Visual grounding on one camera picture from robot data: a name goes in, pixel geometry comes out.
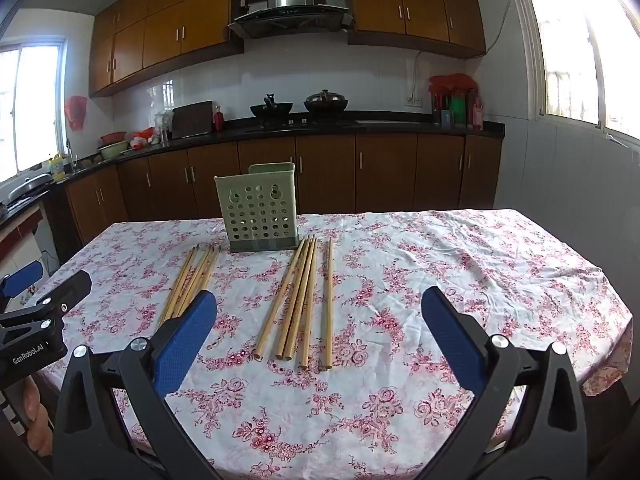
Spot metal pan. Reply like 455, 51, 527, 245
7, 174, 53, 198

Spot black kitchen countertop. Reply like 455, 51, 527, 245
0, 112, 506, 226

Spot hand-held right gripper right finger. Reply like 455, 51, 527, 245
420, 287, 588, 480

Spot dark cutting board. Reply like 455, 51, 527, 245
171, 101, 215, 140

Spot green basin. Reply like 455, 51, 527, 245
97, 141, 132, 161

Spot person's left hand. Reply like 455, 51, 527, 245
22, 374, 55, 458

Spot window with white frame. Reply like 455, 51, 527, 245
0, 35, 68, 183
512, 0, 640, 151

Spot red covered condiment rack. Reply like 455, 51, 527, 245
428, 74, 485, 131

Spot wooden upper cabinets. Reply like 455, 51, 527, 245
89, 0, 487, 98

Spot green perforated utensil holder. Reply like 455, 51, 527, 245
214, 162, 301, 253

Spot wooden lower cabinets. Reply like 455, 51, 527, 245
65, 132, 503, 256

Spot gas stove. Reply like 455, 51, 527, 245
245, 117, 366, 133

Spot dark pot with lid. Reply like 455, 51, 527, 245
303, 89, 349, 116

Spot wooden cabinets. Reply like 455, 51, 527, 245
89, 0, 487, 98
65, 132, 503, 256

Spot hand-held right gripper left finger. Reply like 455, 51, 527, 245
52, 290, 223, 480

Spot red plastic bag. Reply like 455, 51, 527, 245
64, 95, 88, 133

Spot black wok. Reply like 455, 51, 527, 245
250, 94, 294, 128

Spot floral tablecloth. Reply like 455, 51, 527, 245
37, 208, 633, 480

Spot white wall cable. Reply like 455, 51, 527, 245
412, 52, 426, 98

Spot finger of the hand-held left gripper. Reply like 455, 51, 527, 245
0, 260, 45, 313
0, 270, 93, 331

